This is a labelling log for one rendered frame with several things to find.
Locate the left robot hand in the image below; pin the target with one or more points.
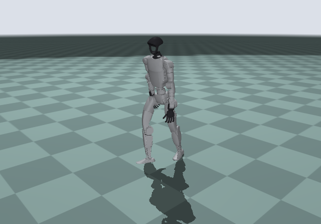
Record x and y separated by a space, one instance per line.
170 114

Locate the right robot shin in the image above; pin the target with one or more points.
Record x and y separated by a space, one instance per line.
147 141

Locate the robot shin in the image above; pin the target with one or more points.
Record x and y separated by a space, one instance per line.
147 141
177 139

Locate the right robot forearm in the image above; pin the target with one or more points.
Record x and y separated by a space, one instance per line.
150 87

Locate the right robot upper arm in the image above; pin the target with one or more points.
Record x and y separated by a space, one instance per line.
145 63

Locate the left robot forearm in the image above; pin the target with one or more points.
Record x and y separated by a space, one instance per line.
171 95

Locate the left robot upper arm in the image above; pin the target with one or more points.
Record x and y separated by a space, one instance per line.
169 67

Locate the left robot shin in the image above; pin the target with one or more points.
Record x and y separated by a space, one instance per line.
177 139

